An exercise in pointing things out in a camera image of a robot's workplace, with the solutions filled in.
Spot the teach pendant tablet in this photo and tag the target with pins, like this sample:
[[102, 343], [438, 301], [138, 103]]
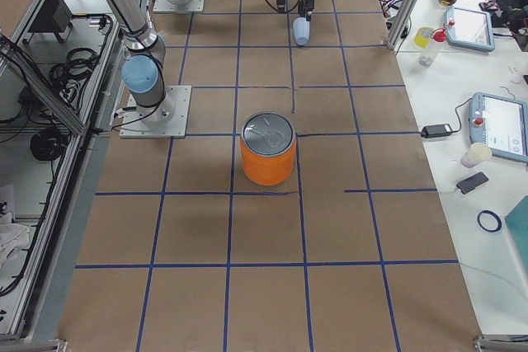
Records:
[[470, 29], [501, 124]]

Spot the orange can with silver lid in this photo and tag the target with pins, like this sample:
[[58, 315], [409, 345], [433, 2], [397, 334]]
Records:
[[268, 145]]

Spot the far teach pendant tablet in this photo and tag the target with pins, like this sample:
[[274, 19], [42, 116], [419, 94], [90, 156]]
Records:
[[470, 29]]

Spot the teal box corner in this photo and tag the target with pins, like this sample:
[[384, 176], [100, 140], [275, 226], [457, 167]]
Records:
[[516, 222]]

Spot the white paper cup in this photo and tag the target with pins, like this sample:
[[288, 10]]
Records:
[[476, 154]]

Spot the black smartphone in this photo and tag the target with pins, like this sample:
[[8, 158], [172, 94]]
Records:
[[471, 183]]

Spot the aluminium side frame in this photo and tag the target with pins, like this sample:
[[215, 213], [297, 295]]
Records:
[[41, 134]]

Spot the yellow tape roll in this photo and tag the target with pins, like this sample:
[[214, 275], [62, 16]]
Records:
[[423, 36]]

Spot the light blue cup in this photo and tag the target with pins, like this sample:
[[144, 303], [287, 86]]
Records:
[[301, 30]]

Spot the black power adapter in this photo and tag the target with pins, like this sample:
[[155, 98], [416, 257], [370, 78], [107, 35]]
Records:
[[436, 131]]

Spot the clear plastic bottle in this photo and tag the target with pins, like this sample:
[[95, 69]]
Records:
[[435, 44]]

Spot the near teach pendant tablet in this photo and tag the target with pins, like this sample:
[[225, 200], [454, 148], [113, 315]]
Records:
[[501, 124]]

